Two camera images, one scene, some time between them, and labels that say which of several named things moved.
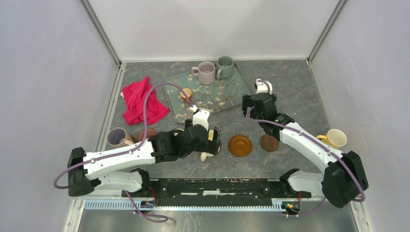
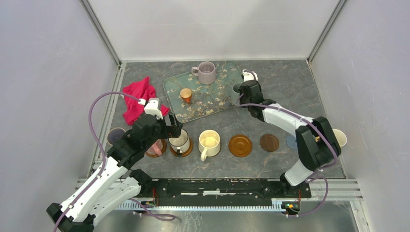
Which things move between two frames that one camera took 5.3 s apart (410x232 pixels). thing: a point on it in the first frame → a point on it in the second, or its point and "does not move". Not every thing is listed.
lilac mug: x=206 y=71 does not move
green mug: x=225 y=65 → x=235 y=86
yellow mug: x=335 y=137 does not move
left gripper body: x=209 y=146 → x=163 y=131
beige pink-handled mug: x=117 y=137 does not move
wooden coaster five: x=240 y=146 does not move
